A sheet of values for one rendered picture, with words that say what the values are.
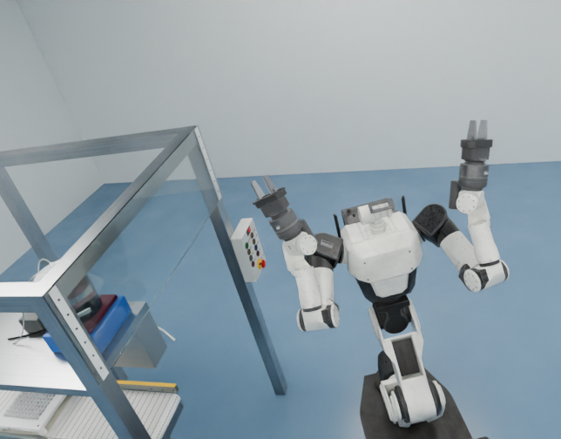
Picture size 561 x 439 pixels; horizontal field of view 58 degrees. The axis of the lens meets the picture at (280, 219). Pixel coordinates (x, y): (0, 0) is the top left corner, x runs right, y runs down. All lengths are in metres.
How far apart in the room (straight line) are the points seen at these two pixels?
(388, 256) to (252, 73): 3.28
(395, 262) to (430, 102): 2.85
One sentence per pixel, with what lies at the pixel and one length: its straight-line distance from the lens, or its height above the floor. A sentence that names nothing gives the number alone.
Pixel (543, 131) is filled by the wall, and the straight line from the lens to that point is 4.69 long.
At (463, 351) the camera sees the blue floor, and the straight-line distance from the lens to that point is 3.12.
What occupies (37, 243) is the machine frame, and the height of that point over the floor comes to 1.13.
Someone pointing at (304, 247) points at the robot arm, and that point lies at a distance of 1.64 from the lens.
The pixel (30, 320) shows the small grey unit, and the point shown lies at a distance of 1.99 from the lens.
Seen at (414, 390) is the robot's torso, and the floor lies 0.65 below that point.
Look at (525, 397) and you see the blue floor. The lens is 2.95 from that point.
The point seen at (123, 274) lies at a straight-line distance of 1.66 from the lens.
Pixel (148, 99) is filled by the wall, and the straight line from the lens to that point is 5.53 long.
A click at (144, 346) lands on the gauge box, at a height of 1.16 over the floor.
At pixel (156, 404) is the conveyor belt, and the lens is 2.15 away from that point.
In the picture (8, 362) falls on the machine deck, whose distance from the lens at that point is 1.97.
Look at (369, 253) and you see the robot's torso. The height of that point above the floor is 1.22.
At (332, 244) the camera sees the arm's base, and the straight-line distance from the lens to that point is 1.86.
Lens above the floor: 2.32
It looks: 31 degrees down
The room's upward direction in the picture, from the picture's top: 16 degrees counter-clockwise
